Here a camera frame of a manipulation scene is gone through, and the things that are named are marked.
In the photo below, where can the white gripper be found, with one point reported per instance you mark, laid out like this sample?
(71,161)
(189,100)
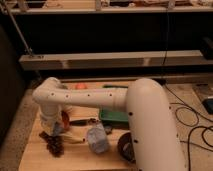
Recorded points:
(48,122)

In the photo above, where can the blue-grey sponge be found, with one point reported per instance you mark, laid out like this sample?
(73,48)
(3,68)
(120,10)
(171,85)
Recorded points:
(57,130)

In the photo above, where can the red bowl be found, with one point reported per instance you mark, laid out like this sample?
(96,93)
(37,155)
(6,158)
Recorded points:
(65,120)

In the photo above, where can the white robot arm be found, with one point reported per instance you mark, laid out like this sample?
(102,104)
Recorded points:
(153,129)

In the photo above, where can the dark round bowl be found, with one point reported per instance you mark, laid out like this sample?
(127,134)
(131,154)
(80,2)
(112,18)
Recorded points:
(125,147)

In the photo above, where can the white cup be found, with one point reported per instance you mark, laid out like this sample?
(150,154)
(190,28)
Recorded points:
(67,109)

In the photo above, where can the bunch of dark grapes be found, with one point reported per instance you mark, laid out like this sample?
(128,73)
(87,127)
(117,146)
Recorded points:
(54,144)

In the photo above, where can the wooden spoon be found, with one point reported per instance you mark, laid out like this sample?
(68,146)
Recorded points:
(71,138)

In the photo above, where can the blue-grey crumpled cloth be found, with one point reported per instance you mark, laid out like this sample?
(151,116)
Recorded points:
(97,139)

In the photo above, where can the green tray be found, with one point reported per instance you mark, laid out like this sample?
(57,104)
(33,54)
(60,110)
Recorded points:
(108,116)

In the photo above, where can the white upper shelf beam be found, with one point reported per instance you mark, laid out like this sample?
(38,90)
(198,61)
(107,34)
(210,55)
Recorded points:
(103,6)

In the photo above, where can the white shelf beam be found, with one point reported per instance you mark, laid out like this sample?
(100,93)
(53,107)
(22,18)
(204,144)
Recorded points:
(113,60)
(103,6)

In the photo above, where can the grey metal diagonal rod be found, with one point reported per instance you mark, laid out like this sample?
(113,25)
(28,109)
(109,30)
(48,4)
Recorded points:
(27,48)

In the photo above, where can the white lower shelf beam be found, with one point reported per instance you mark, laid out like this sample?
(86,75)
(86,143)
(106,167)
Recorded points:
(113,60)

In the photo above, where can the dark box on floor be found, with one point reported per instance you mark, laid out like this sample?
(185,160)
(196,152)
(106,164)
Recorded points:
(205,95)

